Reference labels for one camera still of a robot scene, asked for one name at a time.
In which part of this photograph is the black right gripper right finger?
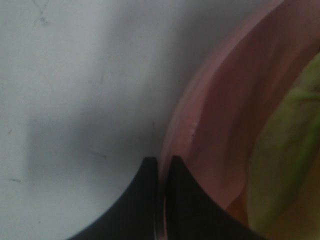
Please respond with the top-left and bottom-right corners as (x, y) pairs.
(165, 156), (263, 240)

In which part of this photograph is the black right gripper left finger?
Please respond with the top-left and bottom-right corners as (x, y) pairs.
(71, 157), (158, 240)

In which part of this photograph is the white bread sandwich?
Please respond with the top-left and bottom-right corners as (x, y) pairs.
(227, 55), (320, 240)

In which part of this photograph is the pink round plate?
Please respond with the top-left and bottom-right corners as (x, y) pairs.
(158, 0), (320, 240)

